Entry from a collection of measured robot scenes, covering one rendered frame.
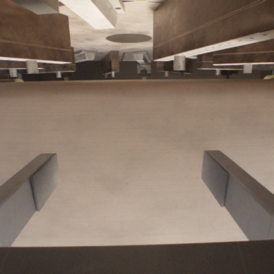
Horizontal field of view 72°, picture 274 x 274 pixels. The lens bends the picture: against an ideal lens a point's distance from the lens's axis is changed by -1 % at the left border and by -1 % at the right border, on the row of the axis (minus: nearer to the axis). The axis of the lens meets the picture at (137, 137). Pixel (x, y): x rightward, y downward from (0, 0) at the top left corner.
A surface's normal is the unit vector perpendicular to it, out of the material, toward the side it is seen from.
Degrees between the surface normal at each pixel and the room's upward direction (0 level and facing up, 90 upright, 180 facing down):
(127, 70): 90
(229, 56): 90
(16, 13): 90
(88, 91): 117
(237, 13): 90
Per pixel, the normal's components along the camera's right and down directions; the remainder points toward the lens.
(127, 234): 0.03, 0.29
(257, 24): -0.96, 0.09
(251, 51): -0.48, 0.26
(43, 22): 0.87, 0.13
